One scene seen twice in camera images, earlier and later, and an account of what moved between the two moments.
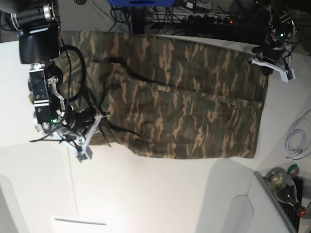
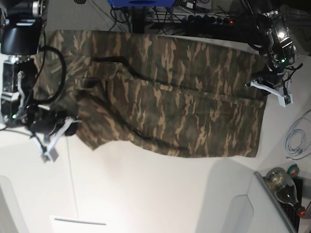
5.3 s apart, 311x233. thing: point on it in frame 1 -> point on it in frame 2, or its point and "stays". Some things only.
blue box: (142, 3) stays
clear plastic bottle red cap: (284, 188) stays
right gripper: (272, 56) -> (273, 86)
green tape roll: (293, 170) stays
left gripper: (78, 125) -> (47, 128)
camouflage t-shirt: (168, 97) stays
